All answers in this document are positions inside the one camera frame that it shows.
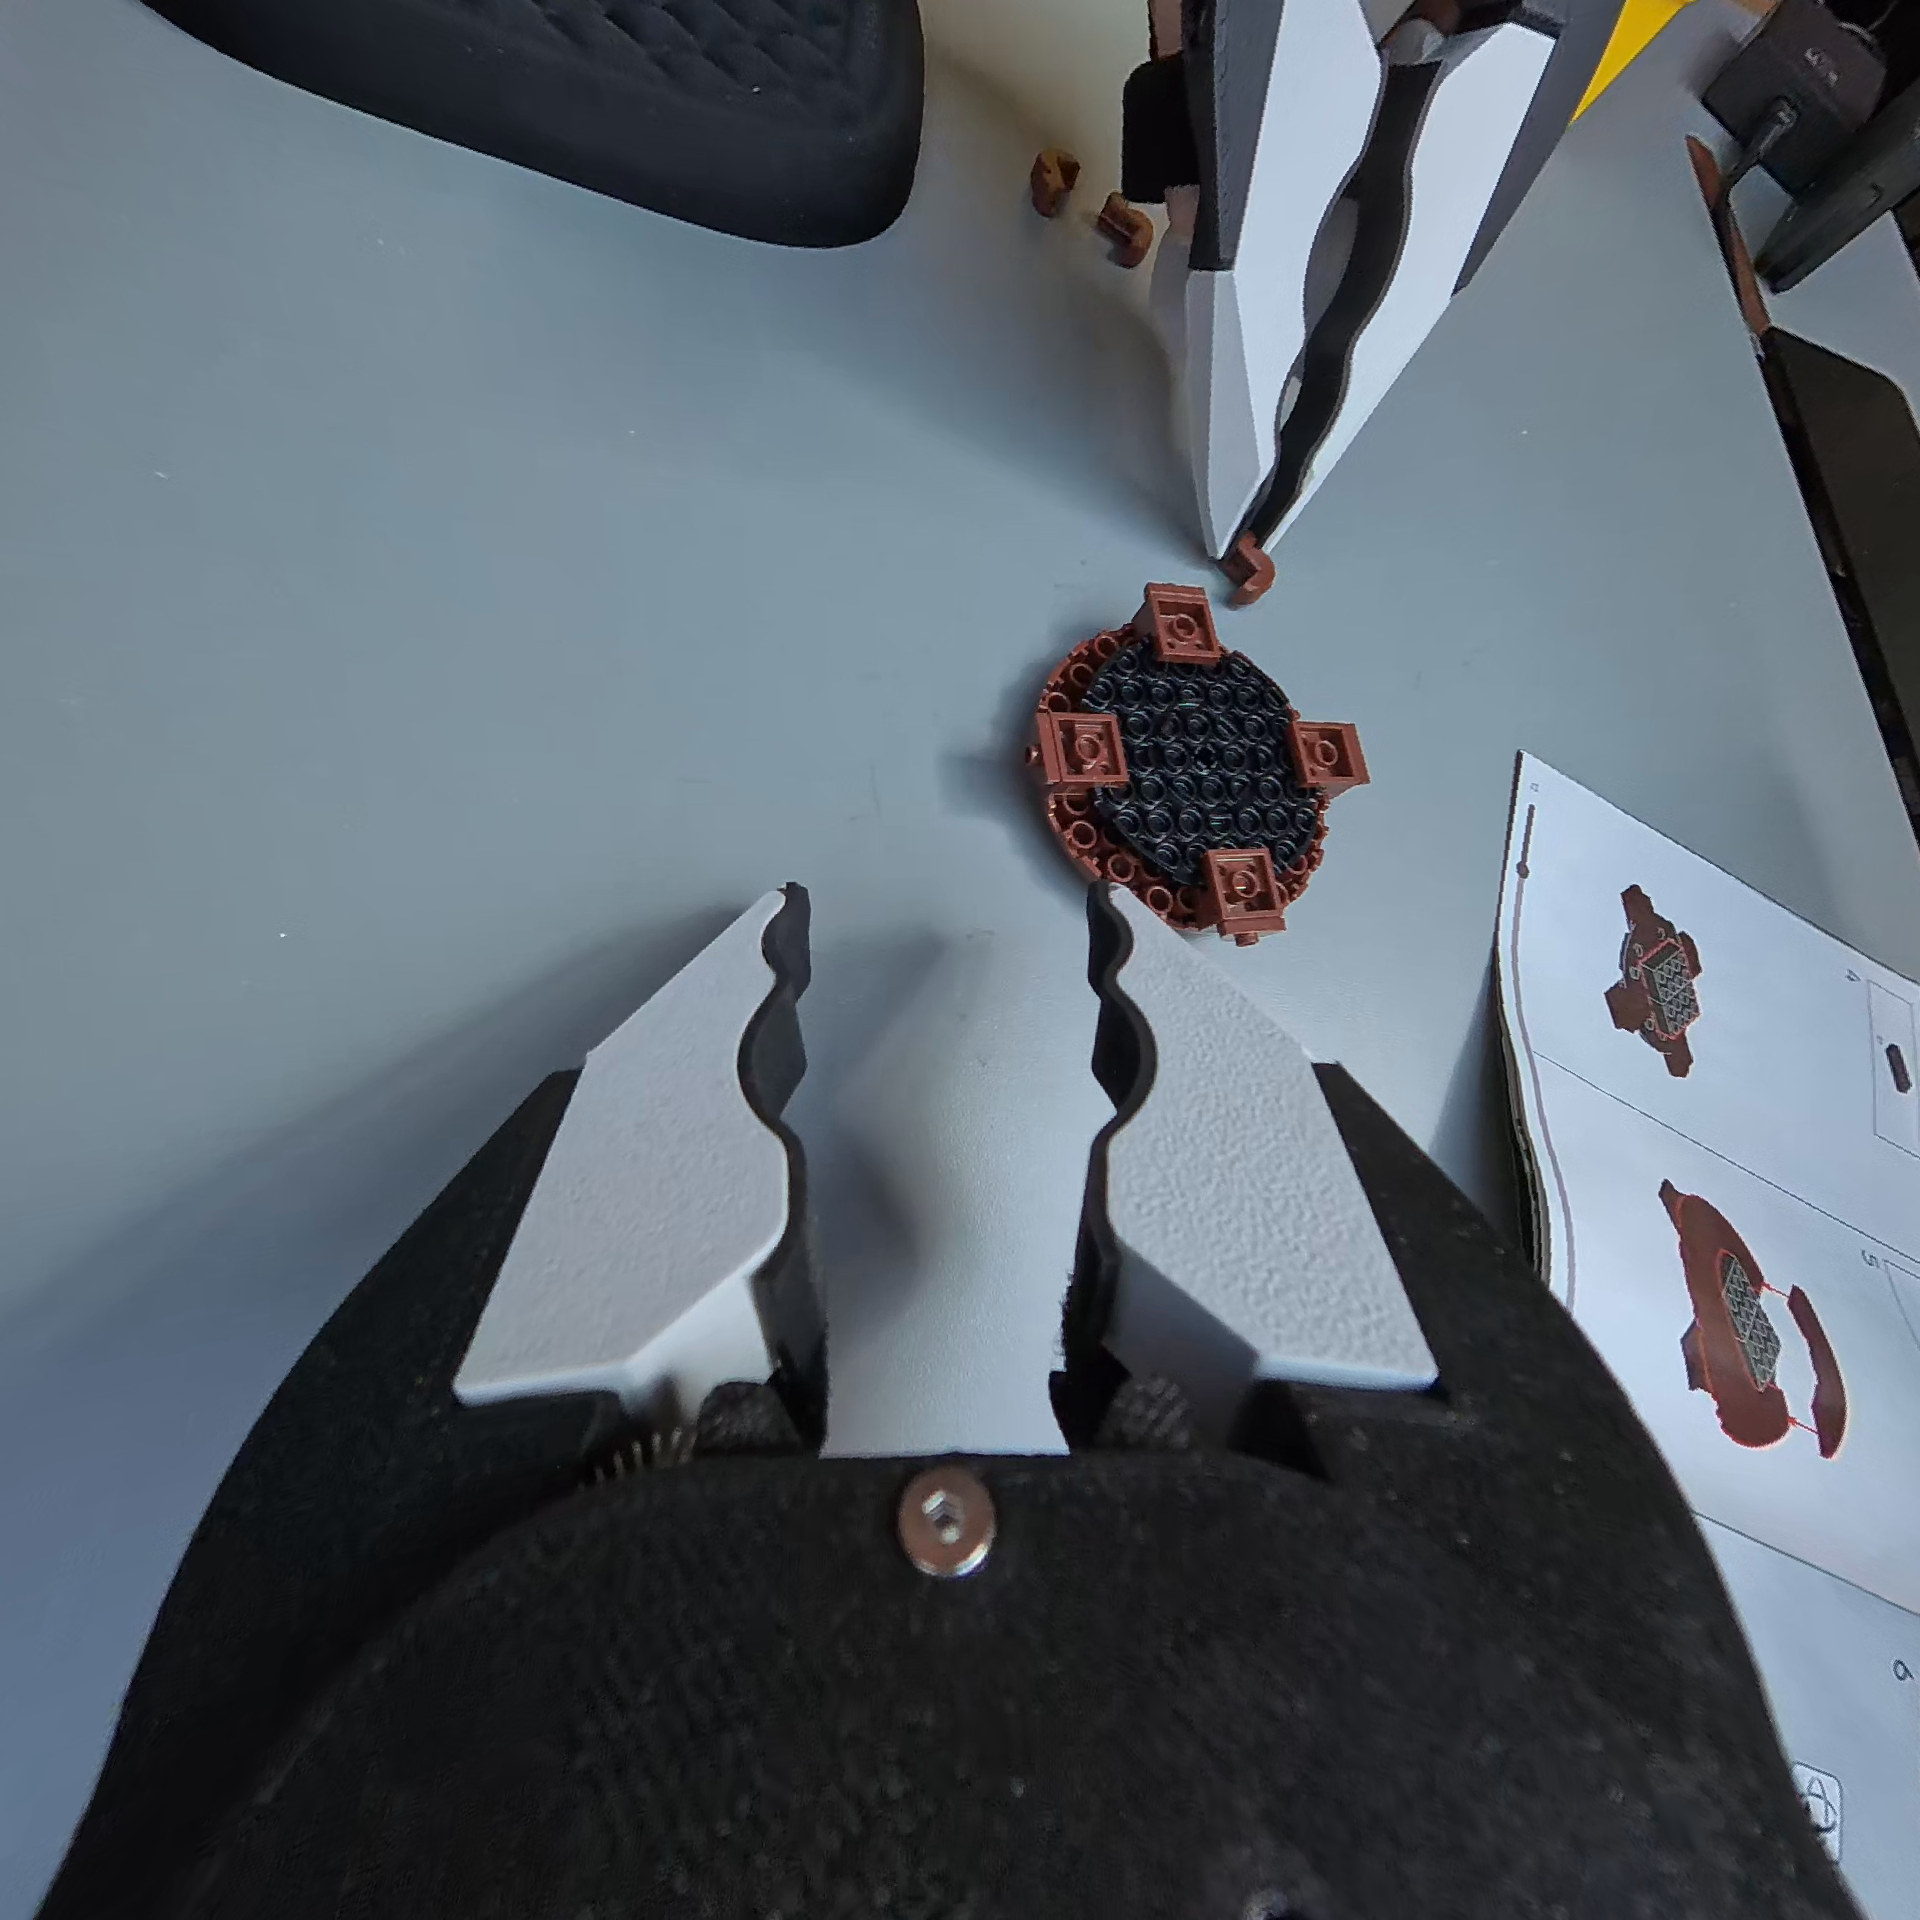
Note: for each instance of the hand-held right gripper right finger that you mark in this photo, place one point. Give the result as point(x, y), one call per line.
point(1246, 1200)

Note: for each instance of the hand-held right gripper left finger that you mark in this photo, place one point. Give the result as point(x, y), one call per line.
point(632, 1200)

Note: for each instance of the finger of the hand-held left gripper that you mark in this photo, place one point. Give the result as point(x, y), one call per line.
point(1461, 164)
point(1261, 226)

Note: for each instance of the small brown curved brick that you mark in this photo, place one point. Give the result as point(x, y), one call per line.
point(1247, 570)

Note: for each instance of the round brown black brick assembly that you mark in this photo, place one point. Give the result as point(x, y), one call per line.
point(1201, 749)

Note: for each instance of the yellow box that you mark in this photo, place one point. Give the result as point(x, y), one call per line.
point(1617, 53)

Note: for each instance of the brick instruction booklet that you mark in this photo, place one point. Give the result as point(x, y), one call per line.
point(1648, 1139)

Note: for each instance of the dark tablet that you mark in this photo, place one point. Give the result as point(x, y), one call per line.
point(1859, 525)

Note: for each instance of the black quilted cushion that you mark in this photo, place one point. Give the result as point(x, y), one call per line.
point(600, 107)

